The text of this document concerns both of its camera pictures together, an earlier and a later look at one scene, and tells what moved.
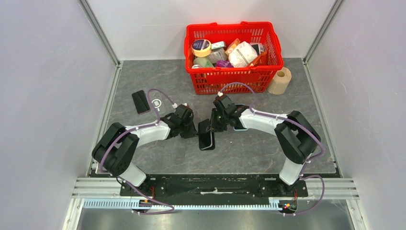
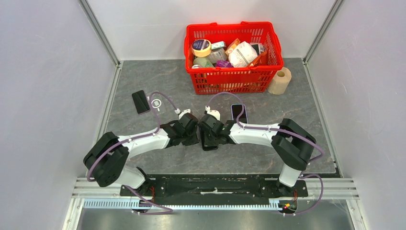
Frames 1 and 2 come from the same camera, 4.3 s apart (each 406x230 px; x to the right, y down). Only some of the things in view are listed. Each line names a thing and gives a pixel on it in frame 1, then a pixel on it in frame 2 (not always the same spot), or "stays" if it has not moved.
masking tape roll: (201, 48) stays
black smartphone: (140, 102) stays
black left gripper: (193, 132) -> (194, 140)
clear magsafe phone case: (157, 103) stays
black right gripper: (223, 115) -> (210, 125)
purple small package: (223, 63) stays
